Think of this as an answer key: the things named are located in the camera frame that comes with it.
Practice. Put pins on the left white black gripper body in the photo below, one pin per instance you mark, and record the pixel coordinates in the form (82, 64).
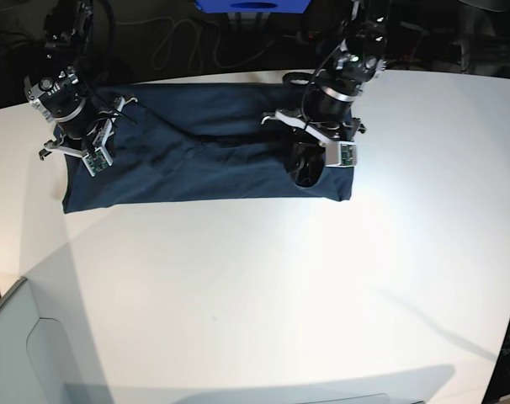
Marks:
(324, 113)

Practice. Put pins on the right white black gripper body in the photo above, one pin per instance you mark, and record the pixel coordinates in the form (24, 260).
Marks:
(89, 130)

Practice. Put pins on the dark blue T-shirt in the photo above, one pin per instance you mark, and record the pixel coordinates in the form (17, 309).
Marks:
(191, 142)

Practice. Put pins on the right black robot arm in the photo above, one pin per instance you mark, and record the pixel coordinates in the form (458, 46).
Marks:
(64, 86)

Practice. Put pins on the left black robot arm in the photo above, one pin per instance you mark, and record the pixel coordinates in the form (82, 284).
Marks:
(357, 57)

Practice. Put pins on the blue plastic box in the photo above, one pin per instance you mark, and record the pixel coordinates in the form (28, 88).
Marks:
(256, 6)

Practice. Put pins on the grey tray corner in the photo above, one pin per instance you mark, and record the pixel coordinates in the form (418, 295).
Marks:
(43, 359)

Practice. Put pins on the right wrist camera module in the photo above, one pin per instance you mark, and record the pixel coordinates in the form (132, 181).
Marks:
(98, 161)

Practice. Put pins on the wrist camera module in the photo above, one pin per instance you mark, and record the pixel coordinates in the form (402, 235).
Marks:
(341, 154)
(98, 161)

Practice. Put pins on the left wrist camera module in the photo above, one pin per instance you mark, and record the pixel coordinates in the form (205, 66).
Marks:
(341, 154)

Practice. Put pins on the silver aluminium frame post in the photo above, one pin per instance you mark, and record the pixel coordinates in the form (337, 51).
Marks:
(247, 21)

